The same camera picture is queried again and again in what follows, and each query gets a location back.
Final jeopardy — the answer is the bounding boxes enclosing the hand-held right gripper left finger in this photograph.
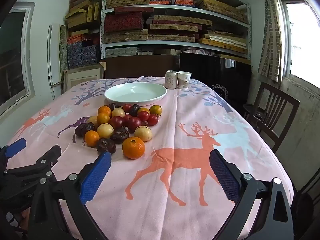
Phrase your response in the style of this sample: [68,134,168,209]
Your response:
[27,152,112,240]

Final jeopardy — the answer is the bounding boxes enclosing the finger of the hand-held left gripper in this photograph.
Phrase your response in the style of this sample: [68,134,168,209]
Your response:
[0,138,27,173]
[5,144,62,183]

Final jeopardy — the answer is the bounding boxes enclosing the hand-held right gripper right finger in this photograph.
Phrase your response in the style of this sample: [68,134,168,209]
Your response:
[209,149,295,240]

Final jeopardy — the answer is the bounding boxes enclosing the large mandarin orange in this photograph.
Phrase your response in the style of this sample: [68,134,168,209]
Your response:
[122,136,146,160]

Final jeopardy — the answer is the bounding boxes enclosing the dark red plum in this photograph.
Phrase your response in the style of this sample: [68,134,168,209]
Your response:
[127,117,142,133]

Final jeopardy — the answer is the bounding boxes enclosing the white round plate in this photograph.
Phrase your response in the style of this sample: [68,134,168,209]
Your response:
[104,82,167,107]

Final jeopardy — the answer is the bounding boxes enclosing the pink printed tablecloth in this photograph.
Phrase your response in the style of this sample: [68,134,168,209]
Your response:
[5,76,294,240]

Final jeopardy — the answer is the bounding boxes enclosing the framed picture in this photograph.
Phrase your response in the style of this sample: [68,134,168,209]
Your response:
[63,65,105,93]

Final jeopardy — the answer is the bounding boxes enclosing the dark wooden chair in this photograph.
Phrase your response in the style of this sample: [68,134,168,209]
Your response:
[244,81,300,153]

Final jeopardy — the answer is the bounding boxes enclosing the grey framed window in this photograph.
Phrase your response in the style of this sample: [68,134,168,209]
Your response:
[0,2,35,117]

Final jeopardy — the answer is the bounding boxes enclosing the white board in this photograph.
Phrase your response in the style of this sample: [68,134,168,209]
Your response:
[47,24,63,87]

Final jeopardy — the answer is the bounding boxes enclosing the printed paper cup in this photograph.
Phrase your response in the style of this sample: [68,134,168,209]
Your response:
[177,71,192,90]

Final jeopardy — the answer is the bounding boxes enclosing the stack of blue floral boxes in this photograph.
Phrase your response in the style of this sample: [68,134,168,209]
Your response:
[67,42,98,68]

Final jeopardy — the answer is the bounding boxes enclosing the large black screen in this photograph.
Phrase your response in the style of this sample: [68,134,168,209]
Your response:
[179,52,252,105]

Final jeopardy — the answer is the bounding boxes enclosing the mottled stone slab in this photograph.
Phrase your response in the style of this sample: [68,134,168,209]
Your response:
[59,25,69,69]

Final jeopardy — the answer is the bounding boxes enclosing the pink drink can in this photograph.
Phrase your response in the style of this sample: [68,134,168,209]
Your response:
[165,70,178,90]

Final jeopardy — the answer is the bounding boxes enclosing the orange red patterned box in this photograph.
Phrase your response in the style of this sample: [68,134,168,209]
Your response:
[67,35,83,45]

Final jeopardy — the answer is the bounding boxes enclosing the dark brown wooden board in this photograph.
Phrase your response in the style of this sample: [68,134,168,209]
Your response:
[104,54,180,79]

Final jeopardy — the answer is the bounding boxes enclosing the dark maroon box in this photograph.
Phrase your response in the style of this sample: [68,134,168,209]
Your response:
[82,34,101,47]

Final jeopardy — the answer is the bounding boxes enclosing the stack of grey patterned boxes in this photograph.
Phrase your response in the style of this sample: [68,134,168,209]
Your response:
[105,47,138,57]

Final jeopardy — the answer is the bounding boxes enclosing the pink cloth bundle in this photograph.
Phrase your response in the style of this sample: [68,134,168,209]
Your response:
[186,47,214,55]

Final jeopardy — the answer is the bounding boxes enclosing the stack of flat yellow boxes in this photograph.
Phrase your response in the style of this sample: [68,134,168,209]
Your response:
[197,31,248,55]

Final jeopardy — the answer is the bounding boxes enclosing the tan cardboard box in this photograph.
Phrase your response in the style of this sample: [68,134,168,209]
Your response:
[154,49,181,55]

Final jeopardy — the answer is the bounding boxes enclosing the white metal shelf rack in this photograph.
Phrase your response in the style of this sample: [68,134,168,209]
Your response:
[100,0,252,60]

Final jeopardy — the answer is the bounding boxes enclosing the stack of yellow wooden boxes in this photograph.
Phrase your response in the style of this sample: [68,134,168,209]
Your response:
[196,0,248,24]
[65,0,101,37]

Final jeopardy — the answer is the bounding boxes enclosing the checked beige curtain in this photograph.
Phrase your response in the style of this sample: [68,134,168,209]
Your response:
[257,0,283,83]

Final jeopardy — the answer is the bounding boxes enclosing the large red patterned box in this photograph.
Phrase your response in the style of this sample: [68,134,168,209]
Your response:
[104,11,144,33]

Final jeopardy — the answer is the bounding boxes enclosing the bright white framed window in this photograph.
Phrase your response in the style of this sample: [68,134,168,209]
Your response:
[279,0,320,88]

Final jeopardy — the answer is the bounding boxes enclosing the dark red flat box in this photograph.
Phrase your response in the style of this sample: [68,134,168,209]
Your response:
[114,6,154,13]

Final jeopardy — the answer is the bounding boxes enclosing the black wire ornament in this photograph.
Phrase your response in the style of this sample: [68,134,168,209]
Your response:
[210,84,229,98]

